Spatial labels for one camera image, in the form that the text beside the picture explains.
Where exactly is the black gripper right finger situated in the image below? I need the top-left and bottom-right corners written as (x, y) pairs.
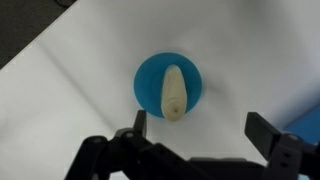
top-left (244, 111), bottom-right (320, 180)

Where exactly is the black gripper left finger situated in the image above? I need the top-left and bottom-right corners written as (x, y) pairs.
top-left (64, 109), bottom-right (214, 180)

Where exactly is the cream toy bottle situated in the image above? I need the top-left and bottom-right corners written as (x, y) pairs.
top-left (160, 64), bottom-right (188, 122)

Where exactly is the blue toy plate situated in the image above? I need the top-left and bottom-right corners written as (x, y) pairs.
top-left (133, 52), bottom-right (203, 119)

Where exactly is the blue toy sink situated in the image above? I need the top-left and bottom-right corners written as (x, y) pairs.
top-left (283, 104), bottom-right (320, 146)

